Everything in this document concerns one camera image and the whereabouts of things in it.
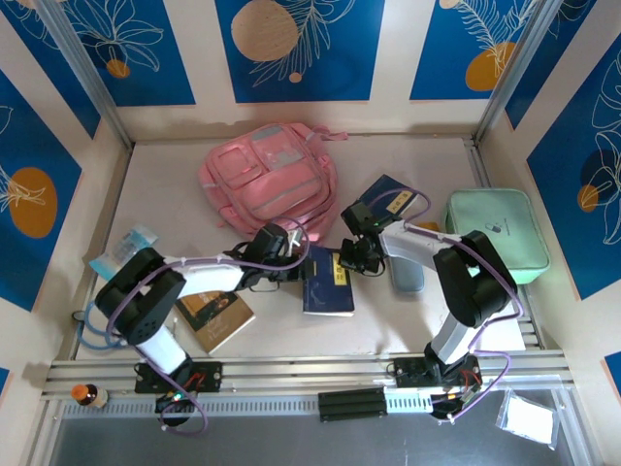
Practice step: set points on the dark blue labelled book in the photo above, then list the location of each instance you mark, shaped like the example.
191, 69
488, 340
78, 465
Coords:
383, 194
325, 298

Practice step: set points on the grey blue pencil case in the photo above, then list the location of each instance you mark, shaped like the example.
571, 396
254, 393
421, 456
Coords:
407, 279

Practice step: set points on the brown gold cover book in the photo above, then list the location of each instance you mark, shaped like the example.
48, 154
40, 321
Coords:
218, 322

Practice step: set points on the pink school backpack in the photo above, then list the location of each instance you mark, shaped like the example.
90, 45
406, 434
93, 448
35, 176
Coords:
271, 189

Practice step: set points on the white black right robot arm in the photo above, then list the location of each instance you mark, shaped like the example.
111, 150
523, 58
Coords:
456, 335

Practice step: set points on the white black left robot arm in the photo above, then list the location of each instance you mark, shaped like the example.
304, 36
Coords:
208, 276

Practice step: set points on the blue tissue pack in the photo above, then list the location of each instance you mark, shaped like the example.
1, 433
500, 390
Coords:
131, 240

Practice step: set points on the clear bag white pad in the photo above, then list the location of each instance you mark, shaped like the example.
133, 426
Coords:
529, 420

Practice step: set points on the mint green zip case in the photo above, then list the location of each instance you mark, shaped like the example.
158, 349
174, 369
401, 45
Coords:
519, 228

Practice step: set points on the black controller board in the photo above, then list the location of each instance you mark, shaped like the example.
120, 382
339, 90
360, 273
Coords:
174, 400
456, 398

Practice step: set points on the brown bottle orange cap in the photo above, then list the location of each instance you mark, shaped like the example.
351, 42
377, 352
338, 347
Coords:
89, 395

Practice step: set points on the aluminium frame rail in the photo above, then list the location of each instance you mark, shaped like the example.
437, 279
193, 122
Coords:
301, 369

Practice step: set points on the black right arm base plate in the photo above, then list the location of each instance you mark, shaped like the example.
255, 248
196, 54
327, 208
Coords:
412, 374

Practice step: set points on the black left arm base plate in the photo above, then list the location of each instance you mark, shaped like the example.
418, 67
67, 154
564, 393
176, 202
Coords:
208, 376

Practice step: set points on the aluminium frame post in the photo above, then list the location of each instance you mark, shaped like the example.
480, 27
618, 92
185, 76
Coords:
82, 73
509, 63

